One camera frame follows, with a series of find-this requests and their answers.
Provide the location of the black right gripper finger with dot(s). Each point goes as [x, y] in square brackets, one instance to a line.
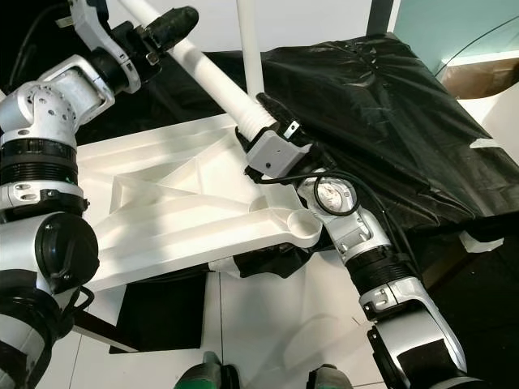
[248, 141]
[276, 112]

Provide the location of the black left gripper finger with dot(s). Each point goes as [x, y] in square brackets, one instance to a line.
[174, 26]

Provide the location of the white plastic table top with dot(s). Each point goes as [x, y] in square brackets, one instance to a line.
[195, 203]

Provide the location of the black plastic sheet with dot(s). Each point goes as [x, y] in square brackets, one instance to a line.
[397, 121]

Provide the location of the black door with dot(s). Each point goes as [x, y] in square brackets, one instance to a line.
[20, 32]

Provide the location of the brown cardboard box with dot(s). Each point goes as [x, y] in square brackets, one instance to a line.
[482, 79]

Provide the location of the white curved furniture panel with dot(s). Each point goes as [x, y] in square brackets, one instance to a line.
[499, 113]

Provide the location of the dark green left robot leg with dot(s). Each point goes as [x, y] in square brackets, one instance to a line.
[207, 374]

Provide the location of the dark green robot leg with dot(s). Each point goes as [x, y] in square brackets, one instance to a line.
[207, 374]
[328, 377]

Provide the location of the dark green right robot leg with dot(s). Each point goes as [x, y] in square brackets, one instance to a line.
[328, 377]

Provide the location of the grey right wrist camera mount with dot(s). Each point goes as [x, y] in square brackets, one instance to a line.
[280, 154]

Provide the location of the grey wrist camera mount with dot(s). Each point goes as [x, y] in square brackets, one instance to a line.
[280, 154]
[101, 32]

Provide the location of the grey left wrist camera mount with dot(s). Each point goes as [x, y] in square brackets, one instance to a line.
[101, 32]

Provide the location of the dark grey window frame post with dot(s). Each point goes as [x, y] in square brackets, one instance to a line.
[383, 16]

